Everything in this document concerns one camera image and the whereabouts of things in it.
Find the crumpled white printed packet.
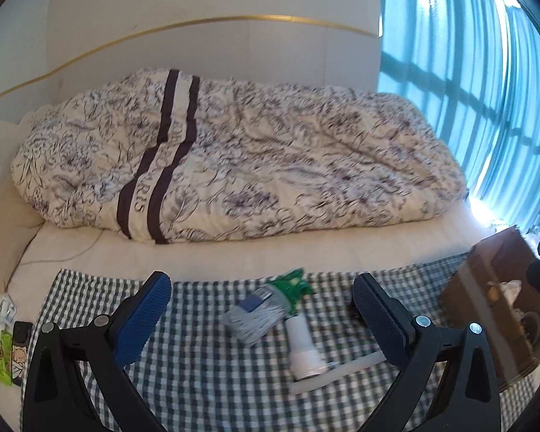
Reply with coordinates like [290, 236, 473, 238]
[486, 279, 523, 302]

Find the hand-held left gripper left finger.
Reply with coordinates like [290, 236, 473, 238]
[22, 272, 172, 432]

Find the floral duvet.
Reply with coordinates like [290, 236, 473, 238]
[10, 67, 469, 244]

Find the beige round ring object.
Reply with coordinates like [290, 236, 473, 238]
[515, 310, 540, 340]

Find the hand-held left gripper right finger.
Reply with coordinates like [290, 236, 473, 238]
[352, 273, 502, 432]

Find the green tissue packet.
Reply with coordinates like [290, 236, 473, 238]
[0, 326, 28, 385]

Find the white curved plastic strip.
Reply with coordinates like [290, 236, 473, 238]
[290, 352, 385, 394]

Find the thin cable on bed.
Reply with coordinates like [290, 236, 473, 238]
[4, 229, 105, 289]

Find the teal curtain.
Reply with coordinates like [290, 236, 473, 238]
[377, 0, 540, 235]

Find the small white plastic object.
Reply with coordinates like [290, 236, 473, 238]
[0, 294, 17, 325]

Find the green checkered cloth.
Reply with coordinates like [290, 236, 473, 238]
[20, 252, 536, 432]

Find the brown cardboard box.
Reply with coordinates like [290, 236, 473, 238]
[437, 225, 540, 392]

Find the small black object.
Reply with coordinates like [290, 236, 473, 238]
[13, 321, 33, 345]

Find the green-capped spray bottle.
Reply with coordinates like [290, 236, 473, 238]
[220, 290, 285, 348]

